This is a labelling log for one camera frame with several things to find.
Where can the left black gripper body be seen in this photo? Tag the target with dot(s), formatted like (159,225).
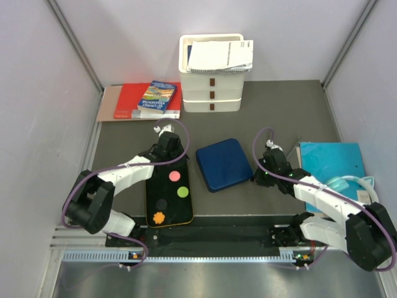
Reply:
(178,153)

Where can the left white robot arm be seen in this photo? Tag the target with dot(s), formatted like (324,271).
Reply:
(89,204)

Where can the teal cat-ear headphones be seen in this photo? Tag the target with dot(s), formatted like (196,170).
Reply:
(360,189)

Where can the black sandwich cookie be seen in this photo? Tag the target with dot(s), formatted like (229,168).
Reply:
(161,204)

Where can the blue paperback book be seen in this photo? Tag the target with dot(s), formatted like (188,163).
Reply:
(157,97)

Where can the white spiral notebook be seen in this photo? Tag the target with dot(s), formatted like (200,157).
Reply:
(216,57)

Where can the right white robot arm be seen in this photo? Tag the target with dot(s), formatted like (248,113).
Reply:
(364,232)

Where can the pink round cookie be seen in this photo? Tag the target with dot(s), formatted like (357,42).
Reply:
(174,176)

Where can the black cookie tray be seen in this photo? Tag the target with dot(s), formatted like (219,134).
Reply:
(179,210)

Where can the red book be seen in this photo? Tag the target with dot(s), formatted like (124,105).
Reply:
(125,103)

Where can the orange flower cookie bottom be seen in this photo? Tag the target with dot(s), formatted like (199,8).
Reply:
(158,218)

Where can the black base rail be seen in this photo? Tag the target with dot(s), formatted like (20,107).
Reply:
(214,236)

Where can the white stacked drawer box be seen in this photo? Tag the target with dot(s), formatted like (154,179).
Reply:
(209,92)

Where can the blue tin lid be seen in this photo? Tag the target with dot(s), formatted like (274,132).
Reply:
(223,164)

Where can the teal folder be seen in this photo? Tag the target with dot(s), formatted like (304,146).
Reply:
(327,160)

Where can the green round cookie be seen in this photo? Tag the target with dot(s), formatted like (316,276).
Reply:
(182,192)

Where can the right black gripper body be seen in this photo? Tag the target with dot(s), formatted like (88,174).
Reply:
(262,178)

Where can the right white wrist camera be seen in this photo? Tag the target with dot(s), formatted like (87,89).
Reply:
(270,145)

